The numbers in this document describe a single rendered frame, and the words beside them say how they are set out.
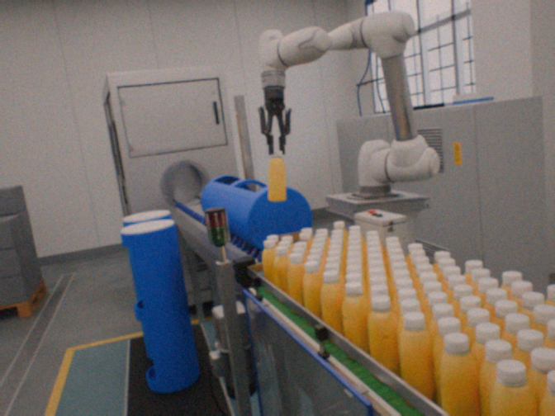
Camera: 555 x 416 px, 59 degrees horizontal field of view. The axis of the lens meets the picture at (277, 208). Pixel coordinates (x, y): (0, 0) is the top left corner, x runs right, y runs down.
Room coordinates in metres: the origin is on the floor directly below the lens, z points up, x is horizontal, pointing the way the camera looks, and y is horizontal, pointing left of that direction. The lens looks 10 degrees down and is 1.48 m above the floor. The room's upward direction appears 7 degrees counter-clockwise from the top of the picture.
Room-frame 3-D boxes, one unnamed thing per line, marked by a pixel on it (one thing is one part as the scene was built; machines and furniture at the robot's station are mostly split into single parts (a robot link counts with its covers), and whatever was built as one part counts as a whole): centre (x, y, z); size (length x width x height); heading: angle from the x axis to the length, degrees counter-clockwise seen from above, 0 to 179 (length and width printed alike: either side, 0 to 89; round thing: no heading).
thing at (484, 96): (3.35, -1.38, 1.48); 0.24 x 0.12 x 0.08; 23
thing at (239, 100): (3.41, 0.17, 0.85); 0.06 x 0.06 x 1.70; 20
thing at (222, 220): (1.41, 0.18, 1.23); 0.06 x 0.06 x 0.04
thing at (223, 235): (1.41, 0.18, 1.18); 0.06 x 0.06 x 0.05
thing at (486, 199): (4.12, -1.21, 0.72); 2.15 x 0.54 x 1.45; 15
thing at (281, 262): (1.57, 0.00, 0.98); 0.07 x 0.07 x 0.17
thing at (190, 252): (3.79, 0.73, 0.31); 0.06 x 0.06 x 0.63; 20
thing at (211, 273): (3.83, 0.59, 0.31); 0.06 x 0.06 x 0.63; 20
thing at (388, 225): (1.80, -0.37, 1.05); 0.20 x 0.10 x 0.10; 20
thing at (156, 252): (2.58, 0.70, 0.59); 0.28 x 0.28 x 0.88
